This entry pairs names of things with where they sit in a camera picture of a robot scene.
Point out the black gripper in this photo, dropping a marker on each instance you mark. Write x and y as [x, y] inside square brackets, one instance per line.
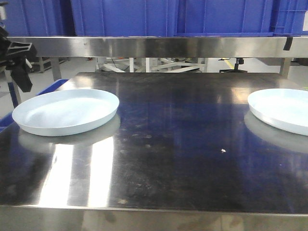
[13, 55]

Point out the light blue plate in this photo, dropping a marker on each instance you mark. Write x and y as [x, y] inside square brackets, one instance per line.
[285, 109]
[66, 112]

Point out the left steel shelf leg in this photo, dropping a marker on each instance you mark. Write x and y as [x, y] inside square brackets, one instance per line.
[13, 89]

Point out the steel shelf leg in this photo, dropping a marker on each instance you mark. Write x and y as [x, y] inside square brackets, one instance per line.
[13, 89]
[285, 67]

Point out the right steel shelf leg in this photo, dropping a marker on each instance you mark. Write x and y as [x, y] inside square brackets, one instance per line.
[285, 67]

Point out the left blue plastic bin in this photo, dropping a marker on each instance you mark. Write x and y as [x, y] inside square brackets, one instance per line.
[38, 18]

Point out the blue plastic bin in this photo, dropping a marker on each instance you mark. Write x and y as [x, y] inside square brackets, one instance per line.
[118, 18]
[224, 18]
[38, 18]

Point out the blue bin beside table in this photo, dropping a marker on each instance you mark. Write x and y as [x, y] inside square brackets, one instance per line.
[7, 119]

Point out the middle blue plastic bin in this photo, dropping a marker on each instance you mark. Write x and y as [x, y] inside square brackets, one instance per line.
[118, 18]

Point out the right centre blue plastic bin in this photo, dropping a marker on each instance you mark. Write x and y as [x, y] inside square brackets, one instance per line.
[224, 18]

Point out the black background stand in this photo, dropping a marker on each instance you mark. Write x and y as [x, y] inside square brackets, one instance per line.
[235, 69]

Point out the black tape strip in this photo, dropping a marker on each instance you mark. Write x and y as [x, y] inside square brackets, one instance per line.
[288, 43]

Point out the far right blue crate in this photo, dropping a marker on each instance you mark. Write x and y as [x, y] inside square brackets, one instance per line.
[288, 18]

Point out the white background frame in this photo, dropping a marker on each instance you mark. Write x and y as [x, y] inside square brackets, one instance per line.
[148, 65]

